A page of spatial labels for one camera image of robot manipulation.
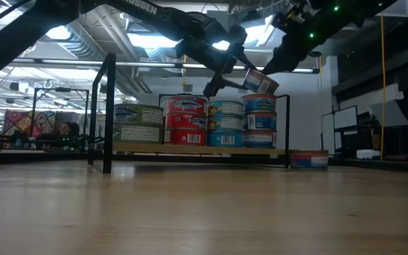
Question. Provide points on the long light bar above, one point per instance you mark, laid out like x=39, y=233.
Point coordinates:
x=147, y=64

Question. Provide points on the wooden shelf black frame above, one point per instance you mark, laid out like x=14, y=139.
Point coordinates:
x=109, y=124

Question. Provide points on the silver ventilation duct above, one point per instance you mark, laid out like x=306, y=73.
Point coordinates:
x=83, y=46

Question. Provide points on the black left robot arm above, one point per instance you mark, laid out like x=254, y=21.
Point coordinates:
x=12, y=42

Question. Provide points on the white box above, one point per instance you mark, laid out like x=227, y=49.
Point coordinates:
x=367, y=154

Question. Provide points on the white panel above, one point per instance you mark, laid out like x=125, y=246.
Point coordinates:
x=328, y=132

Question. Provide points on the black metal rack frame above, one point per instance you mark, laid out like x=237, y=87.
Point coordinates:
x=62, y=90

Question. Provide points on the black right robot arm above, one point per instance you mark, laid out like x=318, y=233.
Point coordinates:
x=352, y=17

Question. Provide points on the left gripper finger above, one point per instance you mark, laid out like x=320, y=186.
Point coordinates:
x=243, y=56
x=218, y=85

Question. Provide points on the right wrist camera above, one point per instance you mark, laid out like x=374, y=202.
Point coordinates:
x=289, y=25

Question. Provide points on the grey angled panel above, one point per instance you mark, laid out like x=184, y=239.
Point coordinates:
x=388, y=113

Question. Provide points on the person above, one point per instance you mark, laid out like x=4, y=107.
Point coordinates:
x=67, y=129

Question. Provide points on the white screen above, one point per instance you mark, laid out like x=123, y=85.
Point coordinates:
x=345, y=117

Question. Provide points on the yellow tag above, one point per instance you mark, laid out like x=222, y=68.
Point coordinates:
x=292, y=16

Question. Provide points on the black table frame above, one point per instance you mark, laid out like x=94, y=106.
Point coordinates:
x=12, y=157

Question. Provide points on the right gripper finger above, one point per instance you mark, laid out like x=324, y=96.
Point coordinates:
x=272, y=68

